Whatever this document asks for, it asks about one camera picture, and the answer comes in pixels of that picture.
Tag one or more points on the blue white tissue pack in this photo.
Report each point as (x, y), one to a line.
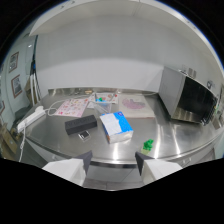
(116, 126)

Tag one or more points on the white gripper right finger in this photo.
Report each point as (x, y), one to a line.
(156, 168)

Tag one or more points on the small black square device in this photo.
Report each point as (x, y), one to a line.
(84, 135)

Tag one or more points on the colourful printed sheet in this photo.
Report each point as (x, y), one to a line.
(106, 97)

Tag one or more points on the silver microwave oven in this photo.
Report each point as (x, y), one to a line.
(188, 98)

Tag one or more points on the black rectangular box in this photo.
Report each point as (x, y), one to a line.
(80, 124)

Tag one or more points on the clear plastic pen holder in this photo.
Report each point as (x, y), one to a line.
(103, 106)

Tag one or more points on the green cactus toy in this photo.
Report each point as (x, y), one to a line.
(147, 146)

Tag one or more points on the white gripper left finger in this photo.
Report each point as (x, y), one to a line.
(71, 168)

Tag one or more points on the white power strip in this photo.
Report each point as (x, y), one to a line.
(30, 118)

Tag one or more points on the pink sticker sheet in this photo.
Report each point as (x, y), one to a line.
(71, 107)

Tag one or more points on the white sheet purple drawing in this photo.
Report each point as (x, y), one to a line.
(135, 106)

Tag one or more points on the framed wall picture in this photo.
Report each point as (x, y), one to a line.
(16, 86)
(13, 61)

